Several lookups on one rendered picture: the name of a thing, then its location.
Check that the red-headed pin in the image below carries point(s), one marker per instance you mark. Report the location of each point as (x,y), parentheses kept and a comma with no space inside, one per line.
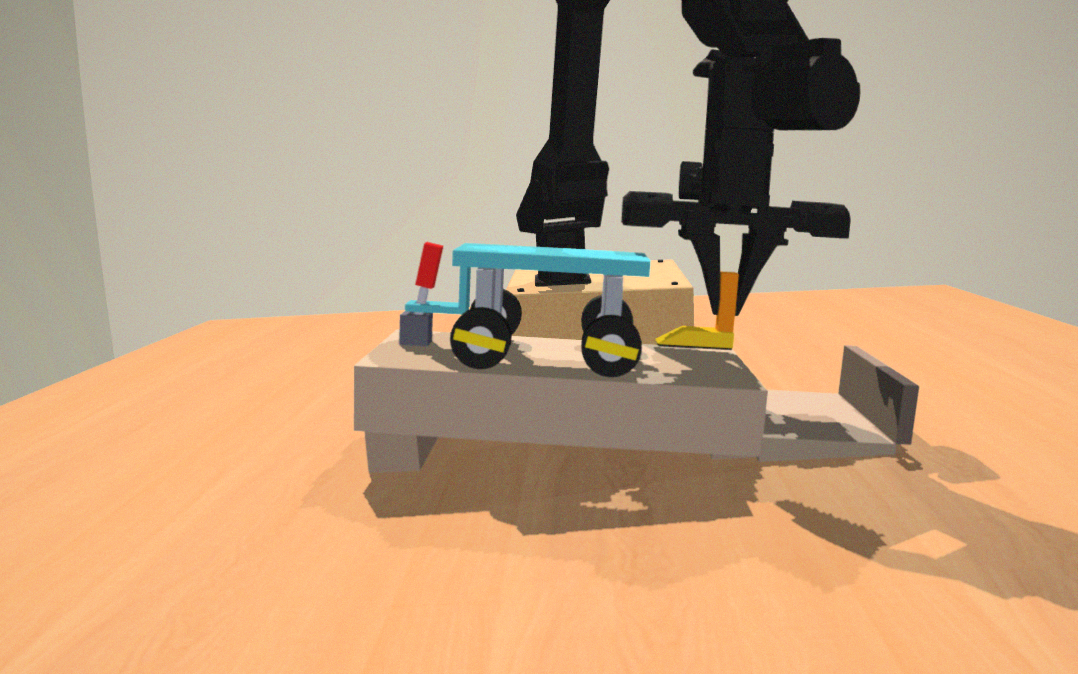
(428,270)

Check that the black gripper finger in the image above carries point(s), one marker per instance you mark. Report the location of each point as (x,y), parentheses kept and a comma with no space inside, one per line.
(756,251)
(707,248)

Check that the beige wooden ramp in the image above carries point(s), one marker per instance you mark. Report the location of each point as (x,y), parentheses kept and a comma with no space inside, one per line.
(411,389)

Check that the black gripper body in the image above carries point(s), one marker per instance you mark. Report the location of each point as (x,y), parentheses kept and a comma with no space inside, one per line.
(736,172)

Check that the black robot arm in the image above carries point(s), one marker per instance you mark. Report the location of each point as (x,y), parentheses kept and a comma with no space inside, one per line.
(794,83)

